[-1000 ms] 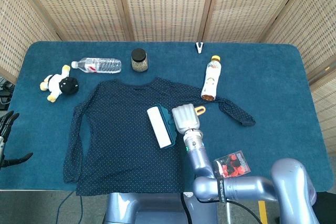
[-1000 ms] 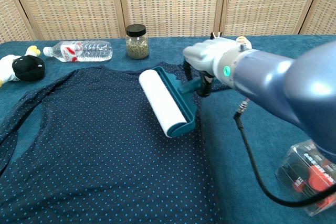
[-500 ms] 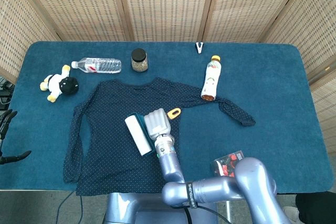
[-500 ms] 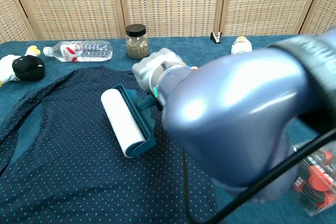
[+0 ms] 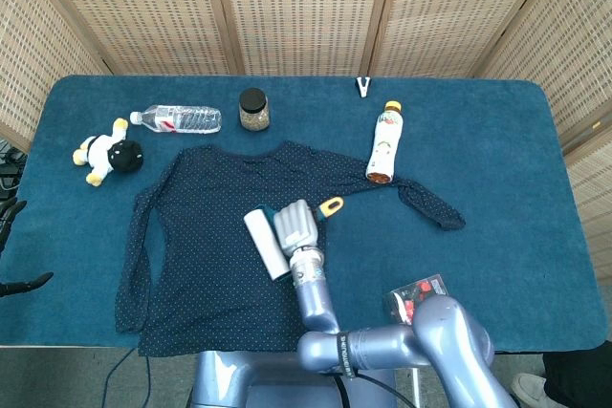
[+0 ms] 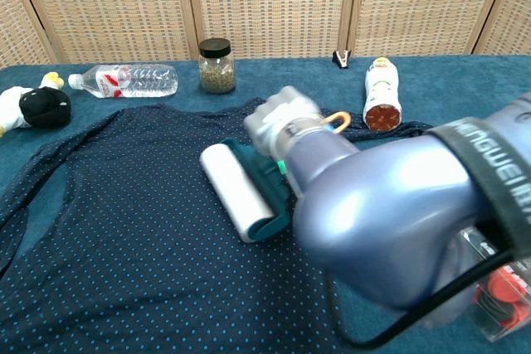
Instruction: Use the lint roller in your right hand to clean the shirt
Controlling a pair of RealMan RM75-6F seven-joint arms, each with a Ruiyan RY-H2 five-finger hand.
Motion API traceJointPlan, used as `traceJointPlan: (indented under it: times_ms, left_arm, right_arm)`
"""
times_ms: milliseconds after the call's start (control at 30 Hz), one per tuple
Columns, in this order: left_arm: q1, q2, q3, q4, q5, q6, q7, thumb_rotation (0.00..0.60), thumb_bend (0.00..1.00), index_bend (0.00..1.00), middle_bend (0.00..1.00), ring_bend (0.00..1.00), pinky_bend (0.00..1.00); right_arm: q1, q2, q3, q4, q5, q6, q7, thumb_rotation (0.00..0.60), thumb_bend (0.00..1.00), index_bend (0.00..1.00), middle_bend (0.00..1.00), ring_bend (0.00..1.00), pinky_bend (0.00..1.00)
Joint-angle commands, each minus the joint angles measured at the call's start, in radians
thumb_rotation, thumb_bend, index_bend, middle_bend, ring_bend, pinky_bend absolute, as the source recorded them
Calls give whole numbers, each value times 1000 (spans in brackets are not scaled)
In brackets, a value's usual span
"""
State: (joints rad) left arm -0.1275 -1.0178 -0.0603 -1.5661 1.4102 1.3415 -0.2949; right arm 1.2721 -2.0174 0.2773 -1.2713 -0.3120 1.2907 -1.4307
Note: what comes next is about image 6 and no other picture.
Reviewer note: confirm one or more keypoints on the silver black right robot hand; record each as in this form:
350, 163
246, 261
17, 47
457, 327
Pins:
282, 113

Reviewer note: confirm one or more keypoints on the small white clip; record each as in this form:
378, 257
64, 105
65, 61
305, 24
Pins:
342, 59

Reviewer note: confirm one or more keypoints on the teal lint roller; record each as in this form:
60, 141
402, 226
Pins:
236, 188

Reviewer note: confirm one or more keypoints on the clear box red black pieces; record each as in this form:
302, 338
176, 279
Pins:
504, 287

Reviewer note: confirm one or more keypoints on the clear plastic water bottle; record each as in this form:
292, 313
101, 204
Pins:
137, 80

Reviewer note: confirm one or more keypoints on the navy polka dot shirt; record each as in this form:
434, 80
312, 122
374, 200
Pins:
145, 225

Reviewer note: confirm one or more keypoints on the white drink bottle yellow cap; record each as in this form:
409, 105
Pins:
381, 88

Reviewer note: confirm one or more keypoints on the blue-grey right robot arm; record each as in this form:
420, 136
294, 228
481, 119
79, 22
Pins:
373, 205

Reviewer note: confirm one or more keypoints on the glass jar black lid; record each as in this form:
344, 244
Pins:
217, 74

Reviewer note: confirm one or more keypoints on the blue table cover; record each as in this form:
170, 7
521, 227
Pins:
456, 88

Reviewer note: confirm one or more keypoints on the bamboo folding screen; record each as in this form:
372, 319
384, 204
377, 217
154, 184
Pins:
265, 1

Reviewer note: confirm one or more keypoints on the white black plush toy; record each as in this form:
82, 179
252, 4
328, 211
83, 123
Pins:
41, 107

